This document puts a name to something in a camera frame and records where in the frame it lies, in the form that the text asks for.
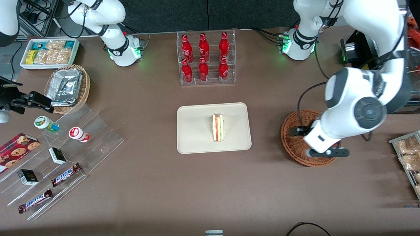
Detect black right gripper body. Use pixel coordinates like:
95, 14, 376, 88
0, 76, 24, 114

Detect triangle sandwich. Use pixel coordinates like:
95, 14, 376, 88
212, 114, 225, 142

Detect brown round wicker basket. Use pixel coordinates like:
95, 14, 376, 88
281, 109, 343, 167

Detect light woven wicker basket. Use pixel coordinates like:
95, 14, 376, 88
44, 64, 91, 115

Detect grey metal snack tray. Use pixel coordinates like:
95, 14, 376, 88
388, 130, 420, 201

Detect cream plastic serving tray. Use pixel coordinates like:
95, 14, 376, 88
177, 102, 252, 154

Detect green lidded yogurt cup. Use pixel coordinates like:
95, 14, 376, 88
34, 116, 60, 133

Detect stacked aluminium foil containers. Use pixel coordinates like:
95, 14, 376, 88
46, 69, 83, 107

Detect white plastic snack bin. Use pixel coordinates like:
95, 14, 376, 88
20, 38, 80, 70

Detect clear bag of beige snacks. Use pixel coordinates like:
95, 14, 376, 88
34, 50, 53, 64
46, 40, 66, 50
49, 49, 71, 64

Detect red chocolate chip cookie box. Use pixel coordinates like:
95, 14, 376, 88
0, 133, 40, 174

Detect red lidded yogurt cup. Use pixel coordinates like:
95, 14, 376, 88
69, 127, 91, 143

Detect small black carton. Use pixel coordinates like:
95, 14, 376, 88
17, 169, 39, 186
49, 147, 67, 165

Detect clear acrylic stepped display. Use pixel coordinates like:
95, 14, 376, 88
0, 103, 124, 221

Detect brown Snickers bar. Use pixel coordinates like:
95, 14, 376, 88
18, 189, 53, 214
51, 163, 82, 187

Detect red cola bottle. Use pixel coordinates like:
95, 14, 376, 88
198, 58, 209, 82
181, 59, 193, 84
219, 32, 230, 61
181, 34, 194, 63
218, 57, 229, 83
199, 33, 210, 62

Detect clear acrylic bottle rack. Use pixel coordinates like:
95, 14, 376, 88
177, 29, 236, 86

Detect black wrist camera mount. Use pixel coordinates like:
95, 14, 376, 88
306, 147, 350, 158

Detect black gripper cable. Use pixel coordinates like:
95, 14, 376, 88
297, 82, 328, 128

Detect aluminium frame rack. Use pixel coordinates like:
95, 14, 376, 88
18, 0, 61, 38

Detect black floor cable loop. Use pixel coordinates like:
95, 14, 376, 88
285, 222, 332, 236

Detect black base cable bundle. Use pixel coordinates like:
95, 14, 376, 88
252, 28, 283, 46

